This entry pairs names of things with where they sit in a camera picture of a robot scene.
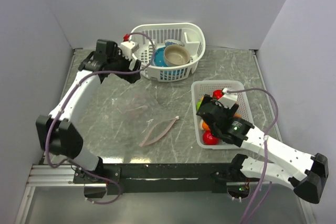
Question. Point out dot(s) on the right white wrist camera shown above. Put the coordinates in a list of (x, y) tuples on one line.
[(228, 99)]

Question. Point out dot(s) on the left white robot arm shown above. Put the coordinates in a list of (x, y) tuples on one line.
[(56, 131)]

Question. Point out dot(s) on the orange green fake mango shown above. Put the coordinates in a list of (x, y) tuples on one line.
[(204, 126)]

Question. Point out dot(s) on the red fake bell pepper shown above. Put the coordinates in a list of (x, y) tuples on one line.
[(217, 94)]

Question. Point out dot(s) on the red fake fruit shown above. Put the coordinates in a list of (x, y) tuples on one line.
[(209, 139)]

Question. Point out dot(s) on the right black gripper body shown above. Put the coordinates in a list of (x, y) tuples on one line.
[(229, 112)]

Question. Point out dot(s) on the blue dotted plate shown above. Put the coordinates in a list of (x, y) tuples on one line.
[(159, 58)]

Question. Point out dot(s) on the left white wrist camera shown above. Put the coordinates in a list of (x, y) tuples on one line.
[(128, 48)]

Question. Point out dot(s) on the green fake fruit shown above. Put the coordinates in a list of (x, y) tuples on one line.
[(198, 105)]

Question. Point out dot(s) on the beige ceramic bowl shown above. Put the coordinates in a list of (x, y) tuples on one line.
[(175, 55)]

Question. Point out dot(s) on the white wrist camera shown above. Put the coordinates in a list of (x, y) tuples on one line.
[(228, 99), (128, 48)]

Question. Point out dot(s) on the white rectangular perforated tray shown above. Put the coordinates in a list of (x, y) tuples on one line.
[(199, 89)]

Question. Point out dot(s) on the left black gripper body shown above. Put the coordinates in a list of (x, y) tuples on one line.
[(118, 63)]

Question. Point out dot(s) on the white blue floral cup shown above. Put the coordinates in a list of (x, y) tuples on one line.
[(169, 42)]

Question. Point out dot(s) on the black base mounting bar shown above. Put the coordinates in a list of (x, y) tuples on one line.
[(166, 178)]

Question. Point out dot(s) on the clear zip top bag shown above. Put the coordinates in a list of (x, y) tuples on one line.
[(144, 119)]

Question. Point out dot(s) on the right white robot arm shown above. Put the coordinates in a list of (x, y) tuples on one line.
[(305, 173)]

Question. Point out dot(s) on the white oval dish basket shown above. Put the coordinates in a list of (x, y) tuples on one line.
[(150, 37)]

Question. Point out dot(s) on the aluminium frame rail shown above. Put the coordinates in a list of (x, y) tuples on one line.
[(45, 176)]

